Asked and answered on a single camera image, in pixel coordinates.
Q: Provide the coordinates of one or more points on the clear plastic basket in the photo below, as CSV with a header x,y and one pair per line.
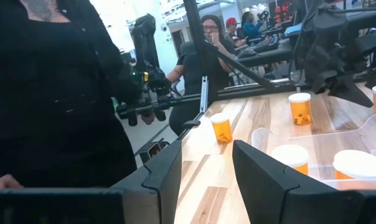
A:
x,y
331,137

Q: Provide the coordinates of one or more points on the person's hand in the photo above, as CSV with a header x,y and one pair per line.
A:
x,y
148,119
1,183

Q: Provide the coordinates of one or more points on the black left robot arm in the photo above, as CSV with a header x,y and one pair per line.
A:
x,y
365,20

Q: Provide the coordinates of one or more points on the silver aluminium bar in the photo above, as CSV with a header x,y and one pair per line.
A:
x,y
203,93

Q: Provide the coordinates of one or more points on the person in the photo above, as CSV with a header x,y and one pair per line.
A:
x,y
251,29
51,93
231,22
194,68

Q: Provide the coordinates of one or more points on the blue laptop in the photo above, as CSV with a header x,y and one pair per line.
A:
x,y
292,29

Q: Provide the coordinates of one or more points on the black aluminium table frame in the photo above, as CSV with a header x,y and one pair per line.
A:
x,y
194,31

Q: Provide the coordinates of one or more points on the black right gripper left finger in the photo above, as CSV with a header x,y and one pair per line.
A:
x,y
163,186

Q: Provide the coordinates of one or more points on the black workbench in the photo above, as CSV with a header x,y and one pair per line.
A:
x,y
269,54

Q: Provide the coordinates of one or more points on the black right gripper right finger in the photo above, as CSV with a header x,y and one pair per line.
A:
x,y
262,193

